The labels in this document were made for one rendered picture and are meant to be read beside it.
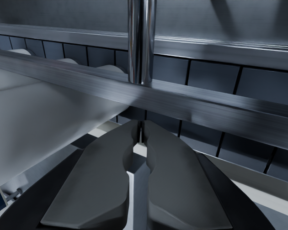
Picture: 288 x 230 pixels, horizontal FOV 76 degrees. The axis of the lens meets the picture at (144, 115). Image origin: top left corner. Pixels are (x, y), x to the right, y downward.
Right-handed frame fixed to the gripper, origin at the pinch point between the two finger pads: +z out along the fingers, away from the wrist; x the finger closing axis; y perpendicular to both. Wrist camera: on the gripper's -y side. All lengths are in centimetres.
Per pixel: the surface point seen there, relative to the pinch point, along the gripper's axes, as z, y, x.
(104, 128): 4.7, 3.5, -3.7
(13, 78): 3.7, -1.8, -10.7
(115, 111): 3.9, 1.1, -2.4
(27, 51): 14.4, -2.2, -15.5
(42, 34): 13.8, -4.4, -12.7
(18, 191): 25, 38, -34
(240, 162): 1.2, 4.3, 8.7
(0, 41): 18.9, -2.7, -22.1
